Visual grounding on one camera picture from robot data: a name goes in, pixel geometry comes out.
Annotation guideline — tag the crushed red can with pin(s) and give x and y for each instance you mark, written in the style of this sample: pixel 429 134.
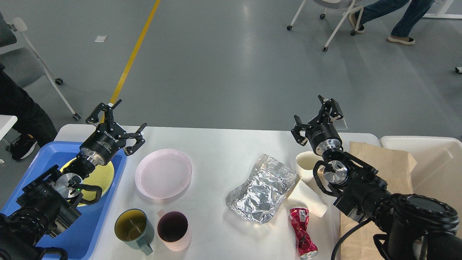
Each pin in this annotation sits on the crushed red can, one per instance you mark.
pixel 299 219

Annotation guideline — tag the blue plastic tray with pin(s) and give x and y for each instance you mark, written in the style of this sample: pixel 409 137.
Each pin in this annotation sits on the blue plastic tray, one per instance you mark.
pixel 80 239

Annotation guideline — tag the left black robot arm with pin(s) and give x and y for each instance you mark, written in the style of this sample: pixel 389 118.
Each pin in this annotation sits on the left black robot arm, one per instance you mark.
pixel 48 205

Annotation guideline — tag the pink mug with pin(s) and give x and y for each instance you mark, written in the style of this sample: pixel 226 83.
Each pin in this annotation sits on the pink mug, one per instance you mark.
pixel 173 229

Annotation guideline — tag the yellow plate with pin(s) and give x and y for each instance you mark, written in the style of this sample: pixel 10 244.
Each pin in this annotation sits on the yellow plate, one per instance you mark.
pixel 102 176

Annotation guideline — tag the white table frame corner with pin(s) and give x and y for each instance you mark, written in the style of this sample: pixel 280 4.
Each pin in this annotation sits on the white table frame corner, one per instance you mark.
pixel 441 11

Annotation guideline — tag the crumpled aluminium foil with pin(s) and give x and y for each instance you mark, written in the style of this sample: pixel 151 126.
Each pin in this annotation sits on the crumpled aluminium foil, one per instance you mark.
pixel 261 195

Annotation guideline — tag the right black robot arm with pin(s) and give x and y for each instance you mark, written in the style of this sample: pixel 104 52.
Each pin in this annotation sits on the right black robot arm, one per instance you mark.
pixel 414 227

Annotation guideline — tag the grey chair left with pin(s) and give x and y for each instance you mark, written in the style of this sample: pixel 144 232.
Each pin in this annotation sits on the grey chair left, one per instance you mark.
pixel 25 65

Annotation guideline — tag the lying white paper cup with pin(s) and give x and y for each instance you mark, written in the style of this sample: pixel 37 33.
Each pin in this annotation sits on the lying white paper cup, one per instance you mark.
pixel 303 196

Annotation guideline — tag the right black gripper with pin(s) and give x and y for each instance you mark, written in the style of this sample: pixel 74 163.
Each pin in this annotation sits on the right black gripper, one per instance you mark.
pixel 324 135

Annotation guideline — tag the white side table left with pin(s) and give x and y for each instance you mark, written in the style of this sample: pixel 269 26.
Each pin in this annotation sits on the white side table left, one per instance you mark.
pixel 6 123

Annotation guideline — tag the person in dark clothes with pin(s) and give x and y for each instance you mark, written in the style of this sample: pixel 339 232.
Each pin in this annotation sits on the person in dark clothes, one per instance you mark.
pixel 33 123

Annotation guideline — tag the white paper on floor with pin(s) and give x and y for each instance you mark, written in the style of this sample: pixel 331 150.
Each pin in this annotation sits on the white paper on floor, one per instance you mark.
pixel 100 39

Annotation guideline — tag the pink plate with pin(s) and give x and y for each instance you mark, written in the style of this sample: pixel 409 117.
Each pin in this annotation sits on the pink plate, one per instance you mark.
pixel 163 174

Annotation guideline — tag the white plastic bin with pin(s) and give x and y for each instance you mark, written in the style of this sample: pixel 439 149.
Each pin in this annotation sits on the white plastic bin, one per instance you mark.
pixel 438 172

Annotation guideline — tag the upright white paper cup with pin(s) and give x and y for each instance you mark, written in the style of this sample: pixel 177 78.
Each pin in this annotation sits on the upright white paper cup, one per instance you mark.
pixel 305 163

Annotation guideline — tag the green mug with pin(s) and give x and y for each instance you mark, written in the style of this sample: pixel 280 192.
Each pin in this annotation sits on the green mug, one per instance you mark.
pixel 135 230

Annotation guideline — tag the brown paper bag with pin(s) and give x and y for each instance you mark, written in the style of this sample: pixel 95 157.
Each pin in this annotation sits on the brown paper bag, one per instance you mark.
pixel 394 166

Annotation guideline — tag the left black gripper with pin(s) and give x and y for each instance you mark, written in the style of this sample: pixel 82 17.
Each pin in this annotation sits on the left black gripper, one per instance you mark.
pixel 104 143

